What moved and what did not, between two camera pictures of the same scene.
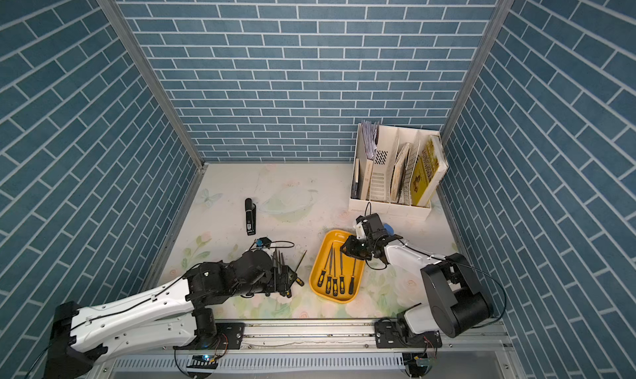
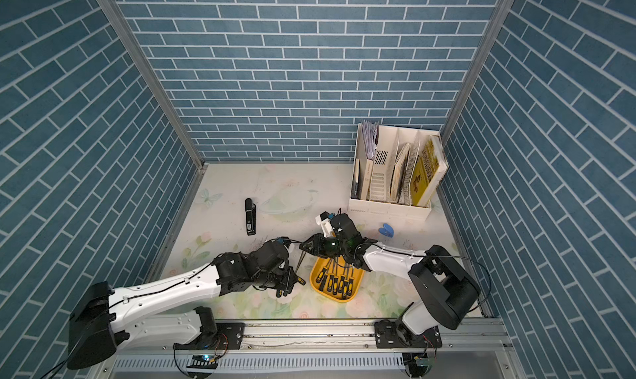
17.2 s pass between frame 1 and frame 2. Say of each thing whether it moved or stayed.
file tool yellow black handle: stayed
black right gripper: moved
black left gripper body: stayed
